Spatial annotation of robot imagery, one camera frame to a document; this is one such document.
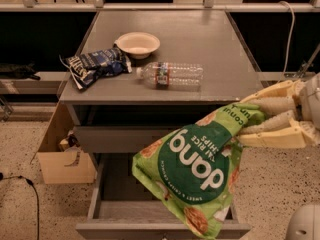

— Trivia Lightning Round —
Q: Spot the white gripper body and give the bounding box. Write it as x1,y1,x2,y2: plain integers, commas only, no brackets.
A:
298,73,320,130

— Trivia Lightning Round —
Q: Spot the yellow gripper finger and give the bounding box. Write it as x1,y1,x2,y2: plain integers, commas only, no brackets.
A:
237,110,320,149
241,80,305,116

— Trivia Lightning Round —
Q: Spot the green rice chip bag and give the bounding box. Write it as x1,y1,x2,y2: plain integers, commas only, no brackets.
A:
132,103,265,240

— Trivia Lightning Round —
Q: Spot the grey wooden drawer cabinet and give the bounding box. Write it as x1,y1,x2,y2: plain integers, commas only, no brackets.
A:
61,10,262,240

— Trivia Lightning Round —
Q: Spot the open grey middle drawer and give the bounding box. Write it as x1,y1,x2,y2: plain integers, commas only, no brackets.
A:
75,152,251,240

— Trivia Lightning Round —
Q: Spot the closed grey top drawer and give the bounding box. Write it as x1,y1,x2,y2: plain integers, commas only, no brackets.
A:
73,126,177,153

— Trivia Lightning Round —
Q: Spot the blue chip bag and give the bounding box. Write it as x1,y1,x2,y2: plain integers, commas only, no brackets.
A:
60,46,132,90

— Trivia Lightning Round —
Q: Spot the clear plastic water bottle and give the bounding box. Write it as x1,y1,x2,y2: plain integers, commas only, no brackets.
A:
136,62,204,91

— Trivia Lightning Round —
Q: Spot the white paper bowl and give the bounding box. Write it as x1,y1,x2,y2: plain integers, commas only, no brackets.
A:
115,32,160,59

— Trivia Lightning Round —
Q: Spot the cardboard box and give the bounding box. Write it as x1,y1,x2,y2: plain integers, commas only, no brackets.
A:
37,103,96,184

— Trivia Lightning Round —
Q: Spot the black object on ledge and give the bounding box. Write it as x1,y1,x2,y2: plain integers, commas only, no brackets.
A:
0,63,40,81

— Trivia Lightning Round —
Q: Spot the white hanging cable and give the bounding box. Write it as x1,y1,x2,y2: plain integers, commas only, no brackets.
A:
278,0,297,83

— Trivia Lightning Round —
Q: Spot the black floor cable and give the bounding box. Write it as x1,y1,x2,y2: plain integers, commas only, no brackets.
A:
0,172,41,240

